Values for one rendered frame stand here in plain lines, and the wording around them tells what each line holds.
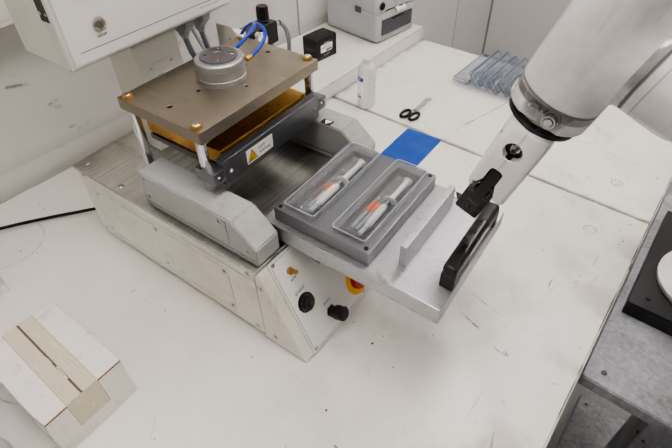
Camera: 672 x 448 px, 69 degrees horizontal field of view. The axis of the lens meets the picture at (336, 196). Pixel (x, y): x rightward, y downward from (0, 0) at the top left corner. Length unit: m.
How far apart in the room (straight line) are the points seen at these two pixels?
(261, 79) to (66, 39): 0.28
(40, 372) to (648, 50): 0.82
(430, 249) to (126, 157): 0.60
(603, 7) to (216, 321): 0.74
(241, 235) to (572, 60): 0.47
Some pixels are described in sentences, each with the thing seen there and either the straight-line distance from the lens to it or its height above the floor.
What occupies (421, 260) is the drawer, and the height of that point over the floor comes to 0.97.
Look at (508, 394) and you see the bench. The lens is 0.86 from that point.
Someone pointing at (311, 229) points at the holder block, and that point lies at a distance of 0.70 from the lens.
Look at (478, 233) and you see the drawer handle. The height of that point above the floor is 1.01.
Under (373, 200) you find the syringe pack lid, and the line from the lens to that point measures 0.72.
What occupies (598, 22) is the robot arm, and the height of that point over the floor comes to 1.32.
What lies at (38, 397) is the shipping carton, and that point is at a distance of 0.83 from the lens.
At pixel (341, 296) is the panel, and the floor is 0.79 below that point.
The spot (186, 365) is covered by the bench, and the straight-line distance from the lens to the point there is 0.88.
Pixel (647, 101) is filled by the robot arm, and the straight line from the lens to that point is 0.47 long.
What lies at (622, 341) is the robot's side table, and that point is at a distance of 0.98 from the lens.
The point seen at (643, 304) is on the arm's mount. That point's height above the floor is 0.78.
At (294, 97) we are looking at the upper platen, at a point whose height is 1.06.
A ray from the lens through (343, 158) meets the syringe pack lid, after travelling 0.79.
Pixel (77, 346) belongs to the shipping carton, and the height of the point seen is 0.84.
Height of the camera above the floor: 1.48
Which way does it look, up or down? 41 degrees down
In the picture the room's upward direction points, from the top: 1 degrees counter-clockwise
